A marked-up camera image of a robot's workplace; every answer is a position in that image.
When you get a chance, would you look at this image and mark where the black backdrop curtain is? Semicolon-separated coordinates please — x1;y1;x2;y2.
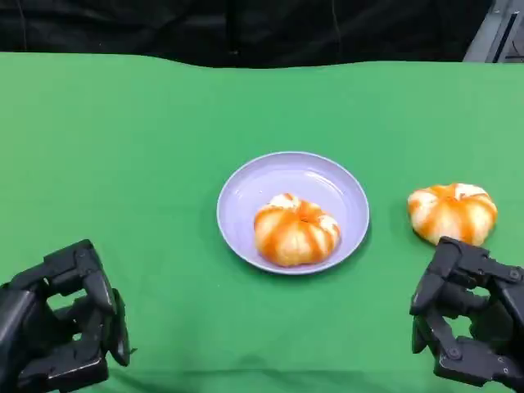
0;0;495;69

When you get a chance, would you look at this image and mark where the orange and white bread roll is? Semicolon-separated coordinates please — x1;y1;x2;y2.
406;183;499;247
253;192;341;268

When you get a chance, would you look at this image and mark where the grey metal frame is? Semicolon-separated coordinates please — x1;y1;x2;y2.
462;0;524;65

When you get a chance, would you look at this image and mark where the lilac plate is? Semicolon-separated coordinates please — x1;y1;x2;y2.
216;151;371;276

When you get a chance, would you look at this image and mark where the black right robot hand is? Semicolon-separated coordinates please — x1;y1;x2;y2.
409;236;524;393

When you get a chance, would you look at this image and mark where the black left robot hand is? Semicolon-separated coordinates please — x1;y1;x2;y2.
0;239;133;393

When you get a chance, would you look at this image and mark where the green table cloth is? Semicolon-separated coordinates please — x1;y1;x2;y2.
0;51;524;393

